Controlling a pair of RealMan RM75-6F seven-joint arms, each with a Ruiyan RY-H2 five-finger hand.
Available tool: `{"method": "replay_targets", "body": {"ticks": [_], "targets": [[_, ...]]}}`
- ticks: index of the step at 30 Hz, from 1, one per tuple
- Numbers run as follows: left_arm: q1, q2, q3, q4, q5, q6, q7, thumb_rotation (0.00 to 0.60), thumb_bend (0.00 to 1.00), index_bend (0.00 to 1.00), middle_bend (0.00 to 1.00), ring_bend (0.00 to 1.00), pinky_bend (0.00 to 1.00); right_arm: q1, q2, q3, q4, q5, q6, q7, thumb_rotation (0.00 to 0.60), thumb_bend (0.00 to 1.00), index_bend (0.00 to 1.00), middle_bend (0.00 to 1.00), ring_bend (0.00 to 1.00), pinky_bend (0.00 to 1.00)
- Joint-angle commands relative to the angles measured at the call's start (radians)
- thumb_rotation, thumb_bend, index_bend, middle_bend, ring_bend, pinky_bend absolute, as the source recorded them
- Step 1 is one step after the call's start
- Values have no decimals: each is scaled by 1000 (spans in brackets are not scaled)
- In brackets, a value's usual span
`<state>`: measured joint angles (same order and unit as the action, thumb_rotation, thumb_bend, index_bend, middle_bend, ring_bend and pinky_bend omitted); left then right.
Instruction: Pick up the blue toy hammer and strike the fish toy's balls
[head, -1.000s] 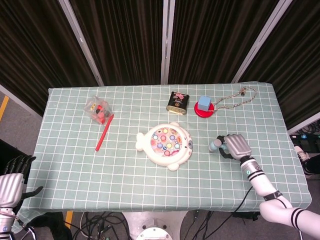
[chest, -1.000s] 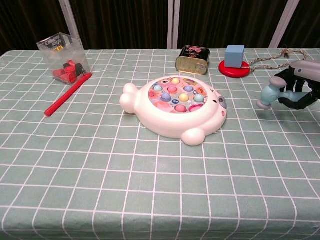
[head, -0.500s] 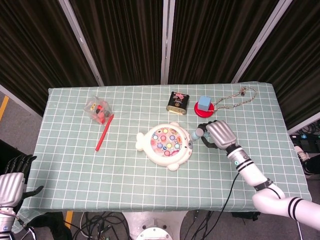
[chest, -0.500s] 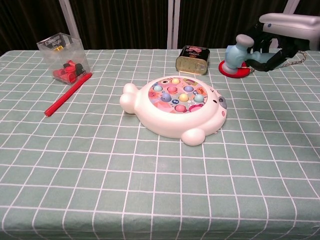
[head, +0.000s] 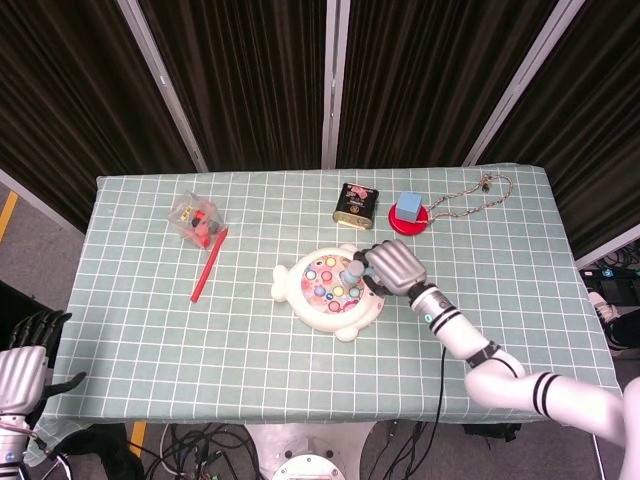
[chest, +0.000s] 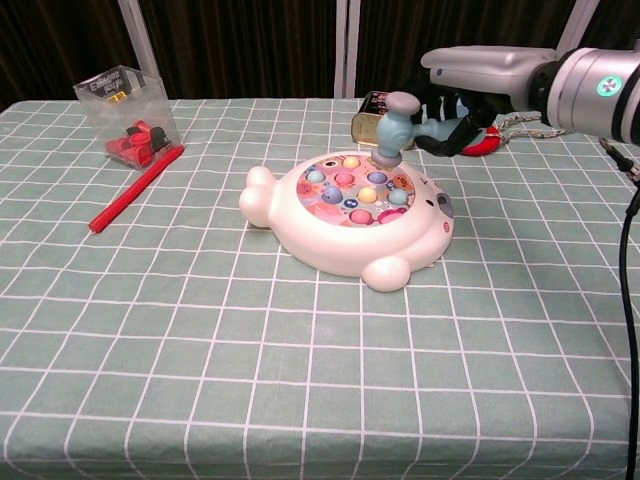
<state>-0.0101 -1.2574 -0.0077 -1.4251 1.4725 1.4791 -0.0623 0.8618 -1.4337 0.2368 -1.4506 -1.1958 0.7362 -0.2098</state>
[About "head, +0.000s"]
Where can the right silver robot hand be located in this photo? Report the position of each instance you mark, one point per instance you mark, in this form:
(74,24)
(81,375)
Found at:
(397,267)

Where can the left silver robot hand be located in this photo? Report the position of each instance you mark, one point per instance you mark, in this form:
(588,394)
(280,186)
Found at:
(22,380)

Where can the light blue toy hammer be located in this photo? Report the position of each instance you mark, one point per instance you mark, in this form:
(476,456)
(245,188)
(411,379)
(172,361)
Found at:
(351,274)

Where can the silver white robot base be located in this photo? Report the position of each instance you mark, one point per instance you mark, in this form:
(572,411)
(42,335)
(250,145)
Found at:
(310,452)

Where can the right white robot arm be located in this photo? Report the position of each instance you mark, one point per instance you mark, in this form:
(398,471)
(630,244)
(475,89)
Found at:
(460,330)

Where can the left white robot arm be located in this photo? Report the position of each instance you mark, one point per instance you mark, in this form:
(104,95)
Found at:
(12,445)

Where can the red round disc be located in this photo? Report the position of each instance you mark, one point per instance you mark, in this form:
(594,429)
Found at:
(407,229)

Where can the blue cube block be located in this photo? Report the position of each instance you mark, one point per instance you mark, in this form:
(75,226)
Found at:
(409,207)

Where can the black gold tin can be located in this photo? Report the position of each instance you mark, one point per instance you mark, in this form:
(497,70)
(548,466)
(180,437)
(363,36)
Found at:
(352,220)

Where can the white fish-shaped toy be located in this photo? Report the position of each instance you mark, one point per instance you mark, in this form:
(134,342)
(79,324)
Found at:
(320,320)

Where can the green white checked tablecloth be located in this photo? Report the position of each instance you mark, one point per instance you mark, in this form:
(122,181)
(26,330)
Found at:
(250,360)

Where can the red stick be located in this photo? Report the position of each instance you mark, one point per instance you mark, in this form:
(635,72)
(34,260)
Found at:
(207,267)

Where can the dark pleated curtain panel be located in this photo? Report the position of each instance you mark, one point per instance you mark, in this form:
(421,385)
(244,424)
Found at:
(425,75)
(75,100)
(600,125)
(250,75)

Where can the red plastic cap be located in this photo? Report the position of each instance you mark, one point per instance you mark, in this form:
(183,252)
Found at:
(202,239)

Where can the black power strip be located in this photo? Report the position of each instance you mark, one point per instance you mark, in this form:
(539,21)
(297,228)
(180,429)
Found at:
(610,287)

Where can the clear bag of items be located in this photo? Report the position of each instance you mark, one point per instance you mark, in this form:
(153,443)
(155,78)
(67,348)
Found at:
(182,216)

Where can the white screen frame post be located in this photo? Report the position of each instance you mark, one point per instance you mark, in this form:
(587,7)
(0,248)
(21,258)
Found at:
(522,82)
(164,85)
(610,248)
(334,85)

